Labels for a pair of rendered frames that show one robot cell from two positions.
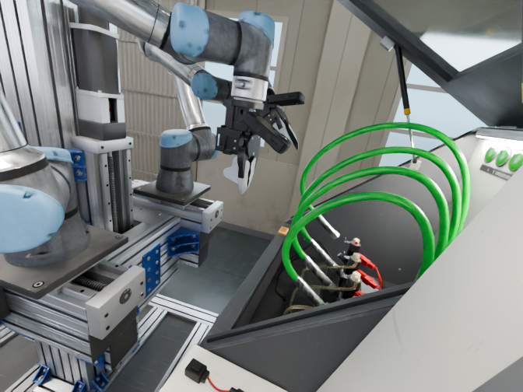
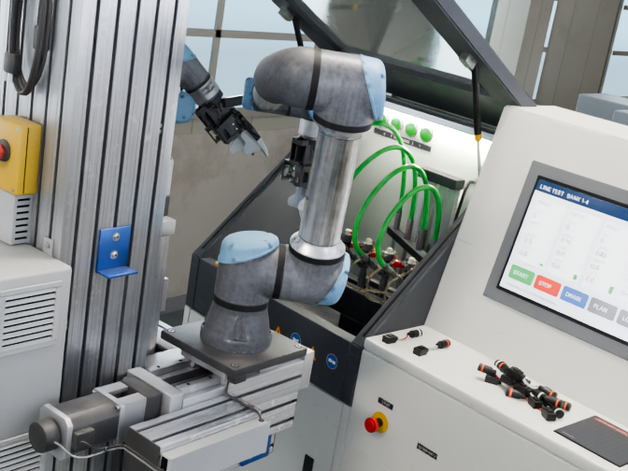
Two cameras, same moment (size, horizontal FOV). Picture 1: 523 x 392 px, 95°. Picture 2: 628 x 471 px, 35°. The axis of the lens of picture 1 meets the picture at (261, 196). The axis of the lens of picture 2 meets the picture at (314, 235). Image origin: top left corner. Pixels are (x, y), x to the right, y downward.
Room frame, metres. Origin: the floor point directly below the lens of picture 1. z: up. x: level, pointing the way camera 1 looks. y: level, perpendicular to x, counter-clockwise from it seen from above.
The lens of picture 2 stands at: (-0.55, 2.16, 1.87)
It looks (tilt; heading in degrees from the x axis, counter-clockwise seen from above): 16 degrees down; 297
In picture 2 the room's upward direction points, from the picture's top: 10 degrees clockwise
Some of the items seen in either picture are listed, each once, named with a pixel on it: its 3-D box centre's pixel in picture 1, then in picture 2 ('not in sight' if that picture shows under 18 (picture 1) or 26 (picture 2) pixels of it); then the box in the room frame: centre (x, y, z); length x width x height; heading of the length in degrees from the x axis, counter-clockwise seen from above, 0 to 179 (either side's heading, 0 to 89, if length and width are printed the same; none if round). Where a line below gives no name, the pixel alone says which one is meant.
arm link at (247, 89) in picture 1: (248, 90); (315, 129); (0.56, 0.06, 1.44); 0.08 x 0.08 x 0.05
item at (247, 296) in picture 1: (261, 281); (270, 322); (0.65, -0.04, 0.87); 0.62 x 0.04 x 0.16; 162
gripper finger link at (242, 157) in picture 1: (243, 159); not in sight; (0.53, 0.05, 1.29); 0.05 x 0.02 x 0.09; 162
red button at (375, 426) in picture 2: not in sight; (374, 423); (0.23, 0.13, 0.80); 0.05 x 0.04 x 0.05; 162
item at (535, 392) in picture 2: not in sight; (524, 385); (-0.08, 0.09, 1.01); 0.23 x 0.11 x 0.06; 162
